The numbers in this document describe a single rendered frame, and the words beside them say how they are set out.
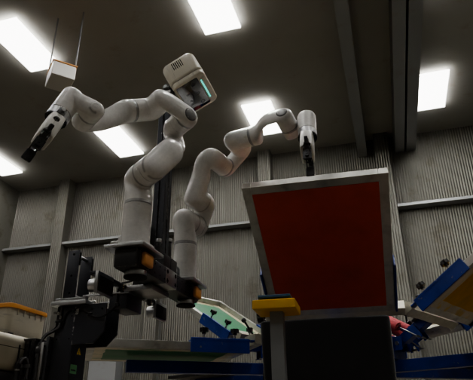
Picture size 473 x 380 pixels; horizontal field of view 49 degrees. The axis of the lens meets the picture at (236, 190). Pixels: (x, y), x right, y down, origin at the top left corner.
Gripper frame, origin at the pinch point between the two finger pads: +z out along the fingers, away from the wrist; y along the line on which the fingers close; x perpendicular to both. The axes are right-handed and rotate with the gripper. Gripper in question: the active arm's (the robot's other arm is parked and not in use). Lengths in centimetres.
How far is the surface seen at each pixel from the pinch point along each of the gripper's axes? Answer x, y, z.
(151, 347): -85, -78, 32
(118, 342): -99, -70, 33
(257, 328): -63, -210, -43
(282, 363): -11, -5, 73
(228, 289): -259, -807, -443
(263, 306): -15, 4, 59
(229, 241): -257, -775, -547
